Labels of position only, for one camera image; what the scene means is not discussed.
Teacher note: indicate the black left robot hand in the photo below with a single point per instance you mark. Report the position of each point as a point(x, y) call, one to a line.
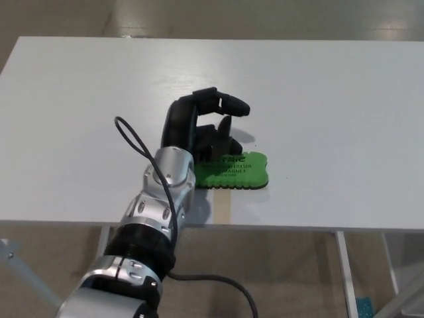
point(179, 126)

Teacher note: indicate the green whiteboard eraser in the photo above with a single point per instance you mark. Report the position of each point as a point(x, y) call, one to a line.
point(245, 172)

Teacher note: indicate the teal perforated object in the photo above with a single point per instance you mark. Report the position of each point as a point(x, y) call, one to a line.
point(364, 308)

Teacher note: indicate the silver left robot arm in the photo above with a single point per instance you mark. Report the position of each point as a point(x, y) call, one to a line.
point(139, 232)

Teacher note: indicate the long beige masking tape strip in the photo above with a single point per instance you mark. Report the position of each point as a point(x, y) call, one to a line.
point(222, 208)

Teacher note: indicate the grey metal frame bar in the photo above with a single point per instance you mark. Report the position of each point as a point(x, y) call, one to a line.
point(23, 268)
point(404, 301)

